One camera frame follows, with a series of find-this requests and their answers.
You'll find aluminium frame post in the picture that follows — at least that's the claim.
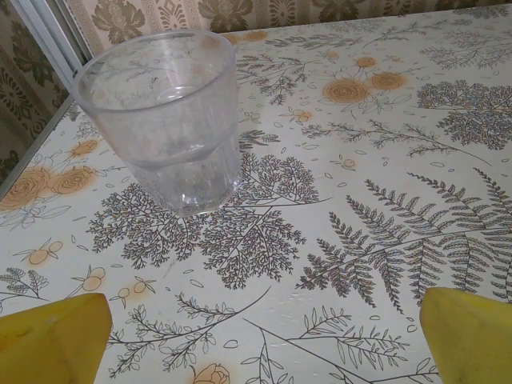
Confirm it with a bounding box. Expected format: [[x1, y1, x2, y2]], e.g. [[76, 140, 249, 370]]
[[18, 0, 97, 81]]

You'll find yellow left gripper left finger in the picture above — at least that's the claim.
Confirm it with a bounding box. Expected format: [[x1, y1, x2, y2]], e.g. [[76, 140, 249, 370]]
[[0, 293, 114, 384]]

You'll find aluminium table side rail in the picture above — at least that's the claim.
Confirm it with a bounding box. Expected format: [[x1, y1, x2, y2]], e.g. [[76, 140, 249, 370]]
[[0, 98, 79, 201]]

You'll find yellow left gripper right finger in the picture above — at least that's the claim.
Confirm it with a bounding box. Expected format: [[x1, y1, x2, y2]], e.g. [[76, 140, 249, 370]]
[[421, 286, 512, 384]]

